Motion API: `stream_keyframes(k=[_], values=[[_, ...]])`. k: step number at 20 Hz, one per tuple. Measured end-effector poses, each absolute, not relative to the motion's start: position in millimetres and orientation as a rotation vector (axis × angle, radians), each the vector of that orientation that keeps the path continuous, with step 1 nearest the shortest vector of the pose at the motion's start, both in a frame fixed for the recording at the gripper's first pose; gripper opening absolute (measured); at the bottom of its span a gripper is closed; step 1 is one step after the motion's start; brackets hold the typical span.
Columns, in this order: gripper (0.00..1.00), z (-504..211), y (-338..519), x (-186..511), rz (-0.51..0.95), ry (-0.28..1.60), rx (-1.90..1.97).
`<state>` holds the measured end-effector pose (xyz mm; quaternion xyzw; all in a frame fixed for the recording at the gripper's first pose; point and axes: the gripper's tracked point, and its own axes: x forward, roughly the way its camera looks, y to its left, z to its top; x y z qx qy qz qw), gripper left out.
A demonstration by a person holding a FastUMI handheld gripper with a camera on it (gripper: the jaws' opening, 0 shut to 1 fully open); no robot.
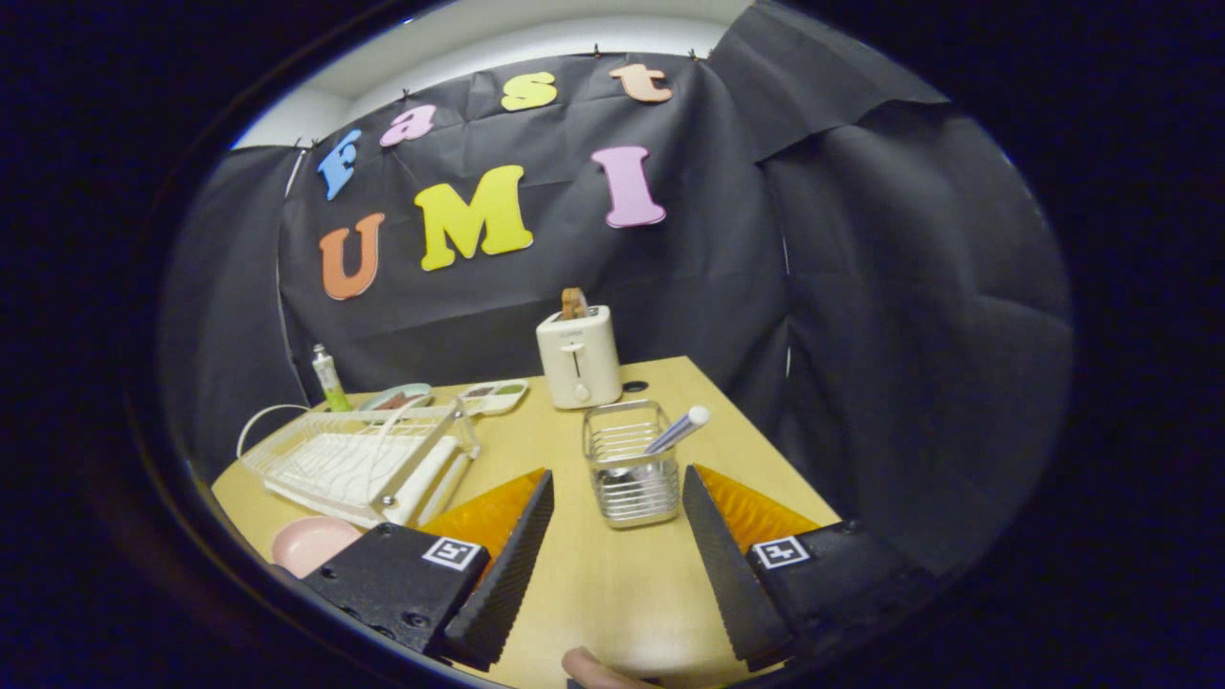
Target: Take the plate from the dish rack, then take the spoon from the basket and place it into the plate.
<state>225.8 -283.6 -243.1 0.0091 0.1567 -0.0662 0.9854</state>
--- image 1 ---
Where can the pink plate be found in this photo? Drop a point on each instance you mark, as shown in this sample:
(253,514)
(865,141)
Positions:
(306,545)

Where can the white toaster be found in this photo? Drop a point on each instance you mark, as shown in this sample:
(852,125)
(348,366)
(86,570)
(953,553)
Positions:
(584,354)

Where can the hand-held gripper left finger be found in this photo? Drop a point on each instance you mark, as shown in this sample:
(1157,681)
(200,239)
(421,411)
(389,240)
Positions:
(498,574)

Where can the white divided palette dish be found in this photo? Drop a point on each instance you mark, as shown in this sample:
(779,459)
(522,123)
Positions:
(498,397)

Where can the white dish rack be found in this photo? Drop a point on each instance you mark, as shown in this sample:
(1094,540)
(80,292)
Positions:
(325,464)

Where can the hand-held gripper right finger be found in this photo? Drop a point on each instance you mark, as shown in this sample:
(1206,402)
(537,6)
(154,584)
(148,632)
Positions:
(732,574)

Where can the small tube bottle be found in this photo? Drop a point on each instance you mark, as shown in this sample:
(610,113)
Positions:
(331,383)

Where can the black backdrop cloth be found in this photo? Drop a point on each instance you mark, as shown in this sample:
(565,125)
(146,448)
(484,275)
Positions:
(861,287)

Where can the round green toy plate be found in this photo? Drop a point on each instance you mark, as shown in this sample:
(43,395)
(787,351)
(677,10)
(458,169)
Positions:
(402,394)

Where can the brown bread slice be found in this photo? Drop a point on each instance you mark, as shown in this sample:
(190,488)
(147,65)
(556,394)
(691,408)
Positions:
(574,304)

